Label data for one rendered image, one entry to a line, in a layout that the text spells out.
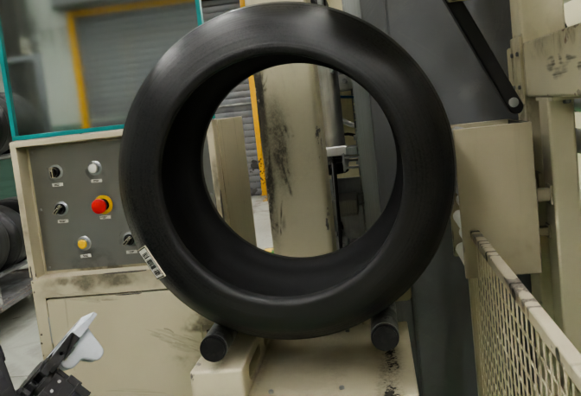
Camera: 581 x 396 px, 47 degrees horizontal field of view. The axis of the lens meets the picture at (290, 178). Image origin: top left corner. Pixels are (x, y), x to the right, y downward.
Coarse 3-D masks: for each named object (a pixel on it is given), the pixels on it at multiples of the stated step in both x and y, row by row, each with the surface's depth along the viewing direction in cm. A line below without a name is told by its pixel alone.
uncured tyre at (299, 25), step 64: (192, 64) 104; (256, 64) 130; (320, 64) 128; (384, 64) 101; (128, 128) 109; (192, 128) 132; (448, 128) 105; (128, 192) 109; (192, 192) 134; (448, 192) 105; (192, 256) 110; (256, 256) 134; (320, 256) 134; (384, 256) 104; (256, 320) 108; (320, 320) 107
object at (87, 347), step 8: (80, 320) 102; (88, 320) 102; (80, 328) 100; (88, 328) 101; (80, 336) 99; (88, 336) 101; (80, 344) 100; (88, 344) 100; (96, 344) 101; (72, 352) 99; (80, 352) 99; (88, 352) 100; (96, 352) 101; (72, 360) 99; (80, 360) 99; (96, 360) 100
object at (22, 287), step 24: (0, 96) 500; (0, 120) 462; (0, 144) 466; (0, 216) 466; (0, 240) 437; (0, 264) 442; (24, 264) 498; (0, 288) 437; (24, 288) 482; (0, 312) 430
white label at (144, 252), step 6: (144, 246) 109; (144, 252) 111; (144, 258) 112; (150, 258) 110; (150, 264) 111; (156, 264) 109; (150, 270) 113; (156, 270) 111; (162, 270) 109; (156, 276) 112; (162, 276) 110
